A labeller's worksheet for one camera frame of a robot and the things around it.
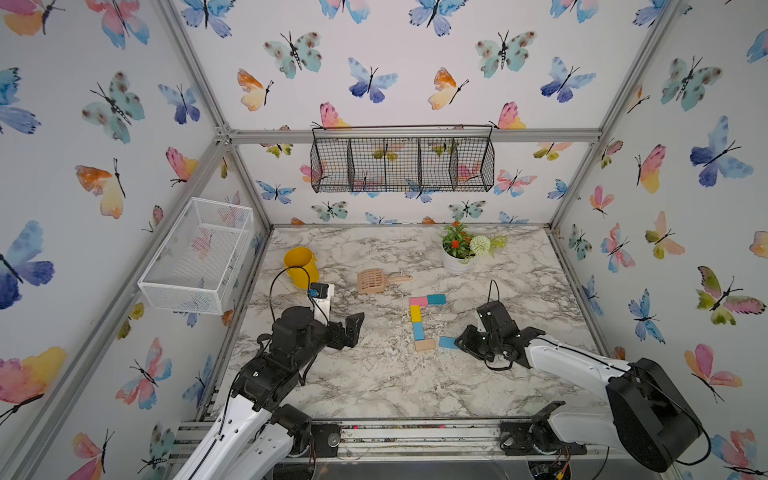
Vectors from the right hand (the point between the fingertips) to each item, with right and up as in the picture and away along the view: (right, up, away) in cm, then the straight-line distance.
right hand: (458, 340), depth 87 cm
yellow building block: (-12, +6, +9) cm, 16 cm away
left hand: (-29, +11, -14) cm, 34 cm away
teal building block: (-5, +10, +12) cm, 16 cm away
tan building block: (-9, -2, +3) cm, 10 cm away
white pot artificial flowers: (+2, +27, +9) cm, 28 cm away
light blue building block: (-3, -2, +4) cm, 5 cm away
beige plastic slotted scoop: (-26, +16, +16) cm, 34 cm away
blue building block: (-11, +1, +6) cm, 13 cm away
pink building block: (-11, +9, +12) cm, 19 cm away
